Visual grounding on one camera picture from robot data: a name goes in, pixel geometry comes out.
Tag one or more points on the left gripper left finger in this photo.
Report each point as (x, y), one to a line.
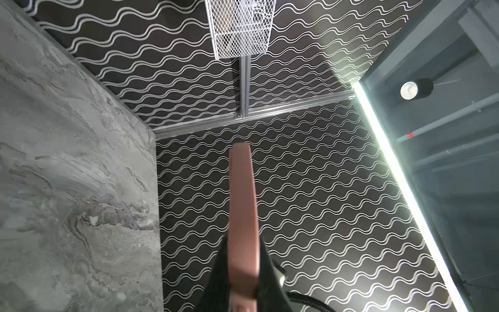
(217, 293)

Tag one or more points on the pink phone case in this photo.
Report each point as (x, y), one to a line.
(243, 247)

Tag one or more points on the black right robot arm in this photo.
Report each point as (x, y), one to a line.
(309, 302)

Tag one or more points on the led light strip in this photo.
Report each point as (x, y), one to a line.
(398, 173)

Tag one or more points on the ceiling spot lamp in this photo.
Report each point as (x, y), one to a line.
(416, 89)

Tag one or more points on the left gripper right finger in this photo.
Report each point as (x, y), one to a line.
(269, 294)

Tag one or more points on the white mesh basket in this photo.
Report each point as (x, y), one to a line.
(240, 28)

